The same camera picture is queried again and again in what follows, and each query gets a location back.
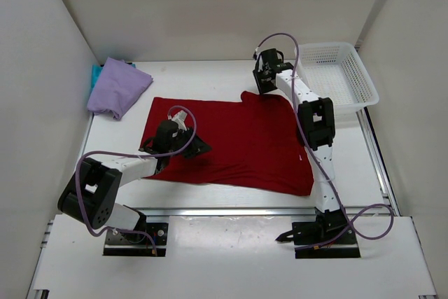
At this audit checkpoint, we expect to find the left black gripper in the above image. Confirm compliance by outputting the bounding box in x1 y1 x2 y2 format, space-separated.
167 125 212 159

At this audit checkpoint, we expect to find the red t shirt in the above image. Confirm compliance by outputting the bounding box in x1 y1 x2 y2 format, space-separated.
141 91 314 196

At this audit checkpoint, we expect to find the lilac t shirt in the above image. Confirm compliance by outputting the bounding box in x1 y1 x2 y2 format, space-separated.
87 57 153 120

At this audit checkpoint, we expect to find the teal t shirt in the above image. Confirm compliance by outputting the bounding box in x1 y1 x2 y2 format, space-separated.
90 62 136 92

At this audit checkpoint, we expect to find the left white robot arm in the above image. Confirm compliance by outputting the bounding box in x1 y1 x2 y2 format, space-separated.
57 120 211 243

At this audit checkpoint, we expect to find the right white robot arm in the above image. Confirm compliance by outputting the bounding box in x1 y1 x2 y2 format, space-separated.
253 48 347 243

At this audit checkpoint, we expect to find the white plastic basket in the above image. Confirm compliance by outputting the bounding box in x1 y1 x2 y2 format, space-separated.
296 42 379 118

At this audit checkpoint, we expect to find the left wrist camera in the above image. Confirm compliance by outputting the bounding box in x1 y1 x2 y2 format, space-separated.
169 110 188 131

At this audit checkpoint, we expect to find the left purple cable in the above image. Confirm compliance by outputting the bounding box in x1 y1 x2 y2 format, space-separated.
77 104 197 256

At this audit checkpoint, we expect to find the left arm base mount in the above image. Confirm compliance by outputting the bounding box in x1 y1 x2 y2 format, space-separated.
103 214 169 257

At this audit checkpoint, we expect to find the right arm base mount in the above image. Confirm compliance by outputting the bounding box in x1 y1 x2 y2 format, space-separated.
276 210 361 259

